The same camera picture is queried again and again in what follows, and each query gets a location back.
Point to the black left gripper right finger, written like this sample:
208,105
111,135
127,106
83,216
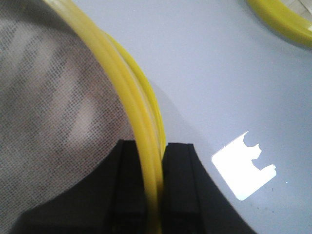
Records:
192,203

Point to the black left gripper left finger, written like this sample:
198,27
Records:
110,200

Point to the bamboo steamer drawer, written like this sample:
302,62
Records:
283,20
136,96

